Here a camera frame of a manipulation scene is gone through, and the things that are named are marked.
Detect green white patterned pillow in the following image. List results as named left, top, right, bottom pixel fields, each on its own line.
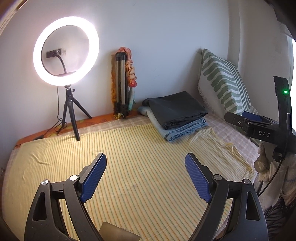
left=198, top=49, right=258, bottom=118

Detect folded tripod with cloth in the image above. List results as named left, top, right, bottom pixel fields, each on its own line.
left=111, top=47, right=137, bottom=120

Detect black cable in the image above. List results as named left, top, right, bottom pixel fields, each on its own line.
left=256, top=148, right=287, bottom=197

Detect right hand white glove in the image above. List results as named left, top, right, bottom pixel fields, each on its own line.
left=254, top=142, right=280, bottom=184

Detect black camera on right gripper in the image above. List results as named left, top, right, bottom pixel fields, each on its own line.
left=273, top=75, right=293, bottom=149

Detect yellow striped bed sheet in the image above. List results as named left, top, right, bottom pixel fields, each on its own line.
left=3, top=124, right=256, bottom=240

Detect orange mattress edge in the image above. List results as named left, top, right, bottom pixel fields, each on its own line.
left=14, top=112, right=139, bottom=149

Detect dark green pants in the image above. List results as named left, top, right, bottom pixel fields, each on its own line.
left=142, top=91, right=208, bottom=130

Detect white ring light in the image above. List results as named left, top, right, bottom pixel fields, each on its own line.
left=33, top=16, right=99, bottom=86

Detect black mini tripod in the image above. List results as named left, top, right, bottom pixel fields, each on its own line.
left=56, top=85, right=92, bottom=142

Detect folded blue jeans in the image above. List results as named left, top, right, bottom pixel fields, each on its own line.
left=137, top=106, right=207, bottom=142

